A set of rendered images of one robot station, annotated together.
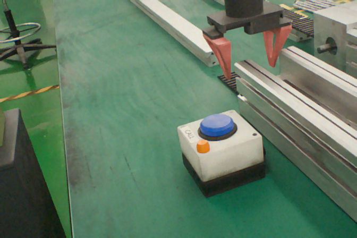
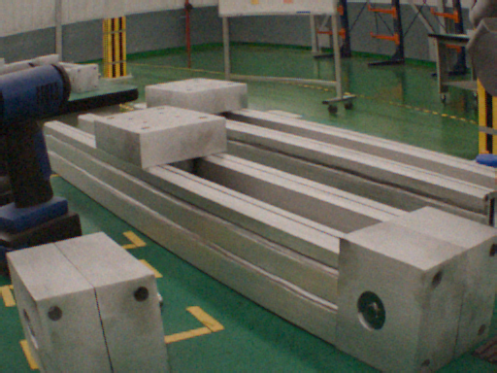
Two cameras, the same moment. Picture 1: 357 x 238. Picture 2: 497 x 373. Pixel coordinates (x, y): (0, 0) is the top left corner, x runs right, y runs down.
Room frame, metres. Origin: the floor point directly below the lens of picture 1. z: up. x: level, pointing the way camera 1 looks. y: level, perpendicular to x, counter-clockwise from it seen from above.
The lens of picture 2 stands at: (1.08, -0.57, 1.04)
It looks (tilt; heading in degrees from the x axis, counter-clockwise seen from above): 16 degrees down; 162
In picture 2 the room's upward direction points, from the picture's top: 3 degrees counter-clockwise
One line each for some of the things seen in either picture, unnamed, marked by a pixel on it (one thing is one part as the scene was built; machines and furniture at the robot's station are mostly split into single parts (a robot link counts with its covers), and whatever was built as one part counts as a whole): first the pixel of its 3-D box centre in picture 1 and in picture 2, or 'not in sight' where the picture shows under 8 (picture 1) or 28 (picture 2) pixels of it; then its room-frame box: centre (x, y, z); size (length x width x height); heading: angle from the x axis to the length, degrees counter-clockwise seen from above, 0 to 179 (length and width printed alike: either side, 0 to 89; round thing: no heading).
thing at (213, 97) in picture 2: not in sight; (193, 104); (-0.01, -0.30, 0.87); 0.16 x 0.11 x 0.07; 14
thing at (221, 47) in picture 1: (232, 48); not in sight; (0.67, -0.10, 0.86); 0.07 x 0.07 x 0.09; 13
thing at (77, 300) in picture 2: not in sight; (97, 318); (0.65, -0.55, 0.83); 0.11 x 0.10 x 0.10; 103
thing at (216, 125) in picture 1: (217, 127); (488, 163); (0.48, -0.04, 0.84); 0.04 x 0.04 x 0.02
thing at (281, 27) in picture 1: (262, 40); not in sight; (0.68, -0.15, 0.86); 0.07 x 0.07 x 0.09; 13
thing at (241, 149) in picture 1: (226, 147); not in sight; (0.48, -0.05, 0.81); 0.10 x 0.08 x 0.06; 104
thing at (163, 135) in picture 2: not in sight; (154, 144); (0.28, -0.42, 0.87); 0.16 x 0.11 x 0.07; 14
